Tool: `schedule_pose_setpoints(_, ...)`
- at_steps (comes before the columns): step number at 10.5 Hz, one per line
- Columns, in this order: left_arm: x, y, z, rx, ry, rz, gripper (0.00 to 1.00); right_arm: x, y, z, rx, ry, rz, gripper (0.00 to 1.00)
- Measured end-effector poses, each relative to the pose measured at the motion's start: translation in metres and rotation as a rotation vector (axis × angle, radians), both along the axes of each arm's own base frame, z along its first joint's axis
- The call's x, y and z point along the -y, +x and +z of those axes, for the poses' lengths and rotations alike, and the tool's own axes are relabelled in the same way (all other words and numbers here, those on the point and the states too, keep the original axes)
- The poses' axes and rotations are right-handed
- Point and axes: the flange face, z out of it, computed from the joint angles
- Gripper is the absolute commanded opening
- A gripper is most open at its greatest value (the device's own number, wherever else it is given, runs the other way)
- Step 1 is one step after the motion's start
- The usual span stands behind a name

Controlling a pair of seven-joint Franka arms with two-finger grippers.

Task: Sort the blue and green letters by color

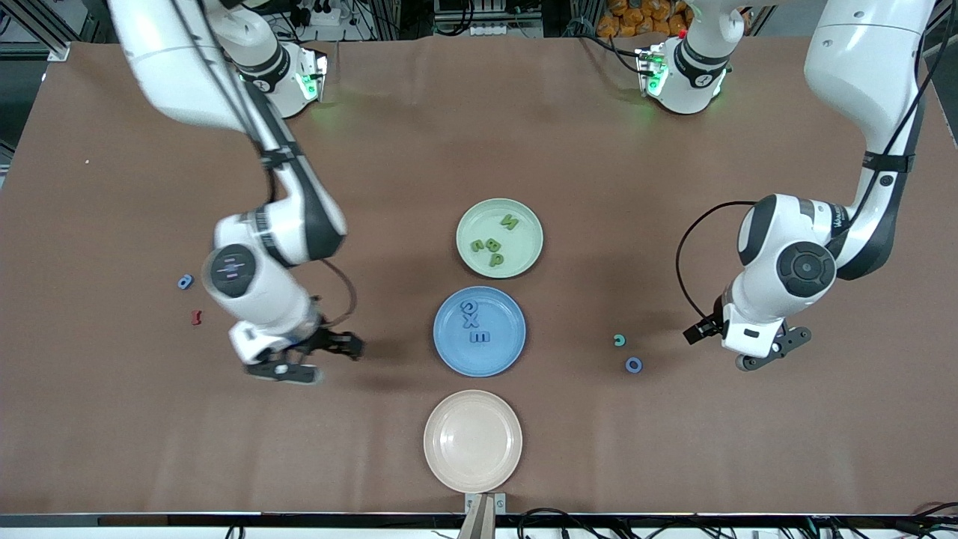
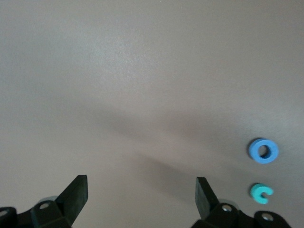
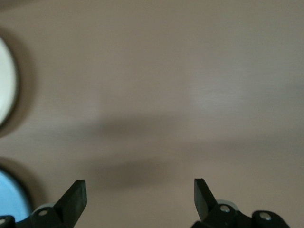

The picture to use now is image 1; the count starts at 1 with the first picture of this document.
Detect brown paper table cover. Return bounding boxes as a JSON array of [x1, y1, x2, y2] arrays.
[[0, 34, 958, 517]]

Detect black looped cable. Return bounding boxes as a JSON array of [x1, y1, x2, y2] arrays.
[[516, 508, 599, 539]]

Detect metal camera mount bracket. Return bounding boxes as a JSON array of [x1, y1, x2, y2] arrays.
[[464, 493, 507, 539]]

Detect bag of orange fruit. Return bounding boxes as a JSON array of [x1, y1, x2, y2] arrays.
[[597, 0, 693, 40]]

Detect long white power strip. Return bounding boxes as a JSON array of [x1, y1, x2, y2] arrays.
[[470, 22, 544, 40]]

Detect white power strip with plugs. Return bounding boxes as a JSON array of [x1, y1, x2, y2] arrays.
[[288, 0, 353, 27]]

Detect black table edge rail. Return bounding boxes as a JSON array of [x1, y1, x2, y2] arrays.
[[0, 512, 958, 529]]

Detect pale green plate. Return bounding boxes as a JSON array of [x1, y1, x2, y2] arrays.
[[456, 198, 544, 279]]

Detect beige plate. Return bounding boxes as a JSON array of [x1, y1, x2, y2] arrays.
[[423, 389, 523, 493]]

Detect aluminium frame post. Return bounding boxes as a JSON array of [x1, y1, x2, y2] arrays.
[[0, 0, 73, 62]]

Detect blue plate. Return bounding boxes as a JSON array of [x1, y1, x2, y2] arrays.
[[433, 286, 527, 377]]

